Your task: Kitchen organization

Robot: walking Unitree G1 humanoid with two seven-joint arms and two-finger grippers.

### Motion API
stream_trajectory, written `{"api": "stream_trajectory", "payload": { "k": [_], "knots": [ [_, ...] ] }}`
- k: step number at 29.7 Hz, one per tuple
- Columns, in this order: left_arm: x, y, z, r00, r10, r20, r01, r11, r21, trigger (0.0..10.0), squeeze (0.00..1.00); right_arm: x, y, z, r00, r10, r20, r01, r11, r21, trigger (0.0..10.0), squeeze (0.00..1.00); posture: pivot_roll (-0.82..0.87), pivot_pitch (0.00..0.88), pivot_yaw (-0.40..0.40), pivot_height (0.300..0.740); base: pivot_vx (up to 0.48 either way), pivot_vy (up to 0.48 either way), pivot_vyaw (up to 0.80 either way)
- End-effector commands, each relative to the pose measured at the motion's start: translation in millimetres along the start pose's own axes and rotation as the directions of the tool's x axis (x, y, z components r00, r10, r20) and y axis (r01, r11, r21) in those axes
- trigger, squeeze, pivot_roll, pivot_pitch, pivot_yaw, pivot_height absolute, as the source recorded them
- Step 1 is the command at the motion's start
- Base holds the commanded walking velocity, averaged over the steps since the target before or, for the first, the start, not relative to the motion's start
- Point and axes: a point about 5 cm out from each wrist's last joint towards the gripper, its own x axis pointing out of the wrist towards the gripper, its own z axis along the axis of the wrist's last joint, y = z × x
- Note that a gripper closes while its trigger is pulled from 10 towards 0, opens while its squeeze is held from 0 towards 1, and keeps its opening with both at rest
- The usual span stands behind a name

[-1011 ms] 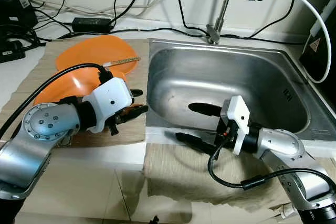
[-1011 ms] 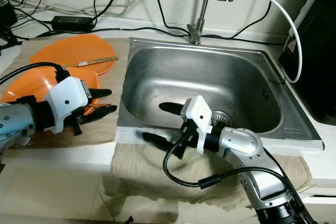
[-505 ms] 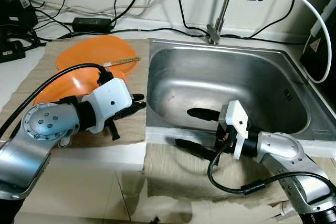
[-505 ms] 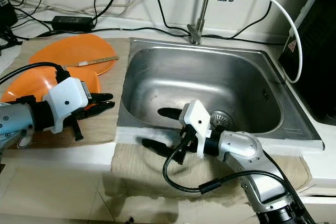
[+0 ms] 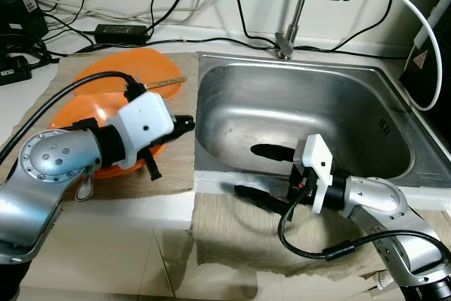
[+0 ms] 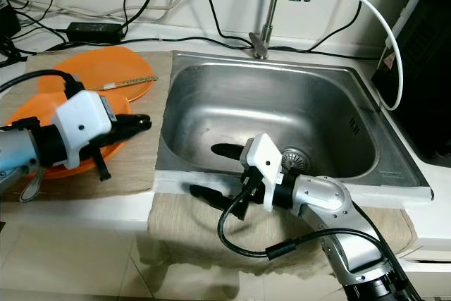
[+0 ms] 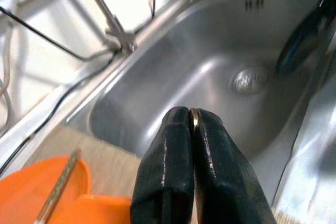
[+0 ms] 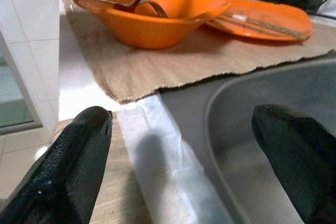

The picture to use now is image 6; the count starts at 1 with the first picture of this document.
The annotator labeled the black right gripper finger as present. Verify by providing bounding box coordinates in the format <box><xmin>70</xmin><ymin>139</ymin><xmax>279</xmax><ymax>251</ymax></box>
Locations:
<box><xmin>189</xmin><ymin>183</ymin><xmax>244</xmax><ymax>211</ymax></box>
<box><xmin>210</xmin><ymin>142</ymin><xmax>247</xmax><ymax>162</ymax></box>

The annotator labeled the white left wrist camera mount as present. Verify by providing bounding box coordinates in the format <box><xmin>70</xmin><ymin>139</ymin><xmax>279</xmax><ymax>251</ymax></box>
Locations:
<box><xmin>55</xmin><ymin>90</ymin><xmax>113</xmax><ymax>169</ymax></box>

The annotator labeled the white water hose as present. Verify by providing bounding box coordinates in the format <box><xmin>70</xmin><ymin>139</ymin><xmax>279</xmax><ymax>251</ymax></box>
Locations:
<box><xmin>321</xmin><ymin>0</ymin><xmax>406</xmax><ymax>111</ymax></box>

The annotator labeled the wooden chopstick patterned end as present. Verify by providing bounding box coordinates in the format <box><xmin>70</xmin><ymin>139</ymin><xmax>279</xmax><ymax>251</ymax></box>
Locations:
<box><xmin>87</xmin><ymin>75</ymin><xmax>158</xmax><ymax>94</ymax></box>
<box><xmin>86</xmin><ymin>74</ymin><xmax>157</xmax><ymax>94</ymax></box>

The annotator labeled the beige hanging cloth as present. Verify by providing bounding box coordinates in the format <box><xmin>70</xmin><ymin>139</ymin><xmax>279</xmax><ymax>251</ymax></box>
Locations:
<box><xmin>148</xmin><ymin>192</ymin><xmax>420</xmax><ymax>277</ymax></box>

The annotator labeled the black appliance with warning sticker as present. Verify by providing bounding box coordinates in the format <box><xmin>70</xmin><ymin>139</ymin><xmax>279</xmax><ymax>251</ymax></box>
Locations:
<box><xmin>370</xmin><ymin>0</ymin><xmax>451</xmax><ymax>168</ymax></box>

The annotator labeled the chrome faucet stem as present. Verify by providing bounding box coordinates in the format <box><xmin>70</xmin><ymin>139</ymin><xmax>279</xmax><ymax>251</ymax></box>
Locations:
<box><xmin>250</xmin><ymin>0</ymin><xmax>286</xmax><ymax>60</ymax></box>

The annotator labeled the stainless steel sink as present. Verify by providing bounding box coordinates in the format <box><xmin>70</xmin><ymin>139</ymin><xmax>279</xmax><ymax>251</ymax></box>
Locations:
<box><xmin>154</xmin><ymin>51</ymin><xmax>434</xmax><ymax>199</ymax></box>

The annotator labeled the black cable along counter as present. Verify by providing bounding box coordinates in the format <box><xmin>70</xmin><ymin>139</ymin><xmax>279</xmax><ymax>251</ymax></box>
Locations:
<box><xmin>42</xmin><ymin>33</ymin><xmax>381</xmax><ymax>61</ymax></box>

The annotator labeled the large orange plate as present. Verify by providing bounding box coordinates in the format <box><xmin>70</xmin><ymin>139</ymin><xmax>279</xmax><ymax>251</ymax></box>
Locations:
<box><xmin>35</xmin><ymin>46</ymin><xmax>157</xmax><ymax>104</ymax></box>

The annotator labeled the black power adapter brick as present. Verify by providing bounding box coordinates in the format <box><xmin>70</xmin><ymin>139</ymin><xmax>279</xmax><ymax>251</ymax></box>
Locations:
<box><xmin>67</xmin><ymin>21</ymin><xmax>124</xmax><ymax>42</ymax></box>

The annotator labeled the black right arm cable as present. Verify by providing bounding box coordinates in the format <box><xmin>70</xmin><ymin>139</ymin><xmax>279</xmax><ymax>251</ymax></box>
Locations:
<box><xmin>217</xmin><ymin>195</ymin><xmax>406</xmax><ymax>295</ymax></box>

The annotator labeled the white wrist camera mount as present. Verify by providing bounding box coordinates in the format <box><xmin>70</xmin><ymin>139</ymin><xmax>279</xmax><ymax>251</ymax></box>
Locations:
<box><xmin>240</xmin><ymin>133</ymin><xmax>284</xmax><ymax>211</ymax></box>
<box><xmin>55</xmin><ymin>90</ymin><xmax>113</xmax><ymax>169</ymax></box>

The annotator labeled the metal sink drain strainer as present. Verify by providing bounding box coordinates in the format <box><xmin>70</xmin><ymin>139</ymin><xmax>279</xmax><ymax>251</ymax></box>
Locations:
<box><xmin>282</xmin><ymin>147</ymin><xmax>309</xmax><ymax>173</ymax></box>

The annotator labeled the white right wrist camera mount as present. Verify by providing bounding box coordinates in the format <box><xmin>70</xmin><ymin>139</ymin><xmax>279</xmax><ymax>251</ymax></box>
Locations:
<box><xmin>240</xmin><ymin>133</ymin><xmax>284</xmax><ymax>211</ymax></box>

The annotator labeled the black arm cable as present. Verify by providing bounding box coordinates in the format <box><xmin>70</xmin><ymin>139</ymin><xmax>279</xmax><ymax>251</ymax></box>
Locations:
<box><xmin>0</xmin><ymin>70</ymin><xmax>87</xmax><ymax>104</ymax></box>
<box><xmin>217</xmin><ymin>195</ymin><xmax>406</xmax><ymax>295</ymax></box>

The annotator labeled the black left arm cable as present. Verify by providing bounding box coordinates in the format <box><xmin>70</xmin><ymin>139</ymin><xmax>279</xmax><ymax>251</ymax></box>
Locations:
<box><xmin>0</xmin><ymin>70</ymin><xmax>87</xmax><ymax>104</ymax></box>

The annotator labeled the black device with white label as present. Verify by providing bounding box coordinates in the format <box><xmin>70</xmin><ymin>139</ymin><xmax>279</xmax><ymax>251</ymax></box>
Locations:
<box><xmin>0</xmin><ymin>0</ymin><xmax>23</xmax><ymax>37</ymax></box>

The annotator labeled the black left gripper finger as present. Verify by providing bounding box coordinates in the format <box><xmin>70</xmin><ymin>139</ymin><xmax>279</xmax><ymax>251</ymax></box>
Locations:
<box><xmin>123</xmin><ymin>113</ymin><xmax>154</xmax><ymax>140</ymax></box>
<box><xmin>90</xmin><ymin>149</ymin><xmax>112</xmax><ymax>181</ymax></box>

